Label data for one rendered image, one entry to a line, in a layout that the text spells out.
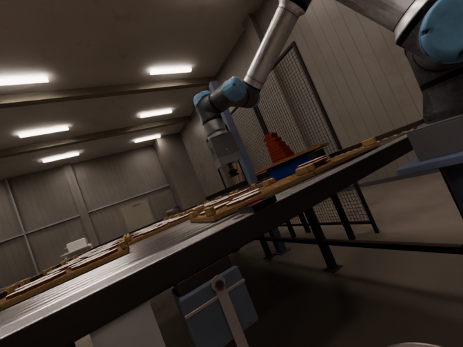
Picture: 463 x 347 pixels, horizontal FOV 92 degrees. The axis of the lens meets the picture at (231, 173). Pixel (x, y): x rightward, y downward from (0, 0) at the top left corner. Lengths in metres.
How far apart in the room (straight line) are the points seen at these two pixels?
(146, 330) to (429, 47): 0.75
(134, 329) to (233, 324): 0.19
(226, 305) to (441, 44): 0.64
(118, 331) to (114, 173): 11.91
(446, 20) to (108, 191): 12.04
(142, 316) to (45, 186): 12.07
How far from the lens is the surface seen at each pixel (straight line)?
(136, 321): 0.52
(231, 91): 0.76
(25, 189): 12.62
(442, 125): 0.73
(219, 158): 0.76
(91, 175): 12.36
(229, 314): 0.53
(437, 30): 0.62
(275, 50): 0.86
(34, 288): 0.91
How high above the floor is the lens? 0.99
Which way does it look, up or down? 4 degrees up
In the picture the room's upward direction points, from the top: 22 degrees counter-clockwise
